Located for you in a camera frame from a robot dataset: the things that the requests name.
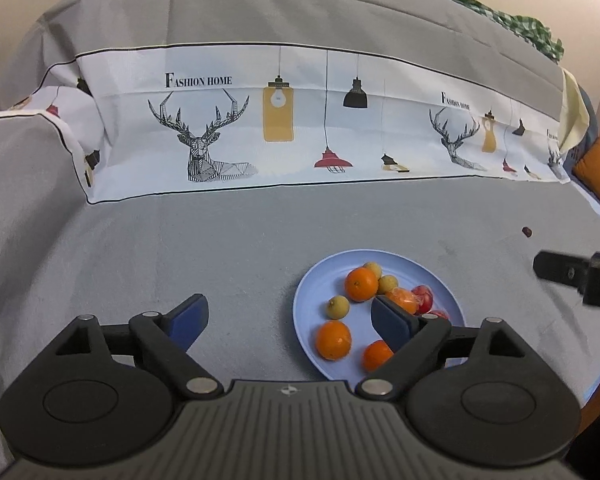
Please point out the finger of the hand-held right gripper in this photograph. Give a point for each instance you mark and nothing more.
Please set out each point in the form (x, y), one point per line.
(560, 266)

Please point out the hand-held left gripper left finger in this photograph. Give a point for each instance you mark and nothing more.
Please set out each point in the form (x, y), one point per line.
(189, 321)

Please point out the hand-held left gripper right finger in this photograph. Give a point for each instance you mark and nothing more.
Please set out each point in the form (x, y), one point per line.
(387, 322)

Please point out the small yellow round fruit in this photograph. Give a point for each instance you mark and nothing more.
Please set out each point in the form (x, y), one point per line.
(372, 269)
(387, 284)
(338, 308)

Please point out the small red fruit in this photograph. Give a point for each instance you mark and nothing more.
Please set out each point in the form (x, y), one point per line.
(423, 296)

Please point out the light blue plate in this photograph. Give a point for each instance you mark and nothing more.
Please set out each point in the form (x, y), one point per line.
(315, 310)

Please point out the grey printed sofa cover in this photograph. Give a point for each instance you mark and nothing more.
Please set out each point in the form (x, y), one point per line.
(230, 240)

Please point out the blue cloth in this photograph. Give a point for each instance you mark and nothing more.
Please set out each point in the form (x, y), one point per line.
(591, 125)

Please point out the cream cloth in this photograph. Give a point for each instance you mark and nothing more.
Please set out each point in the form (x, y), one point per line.
(575, 110)

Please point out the green checkered cloth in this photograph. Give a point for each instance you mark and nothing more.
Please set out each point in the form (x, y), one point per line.
(530, 25)

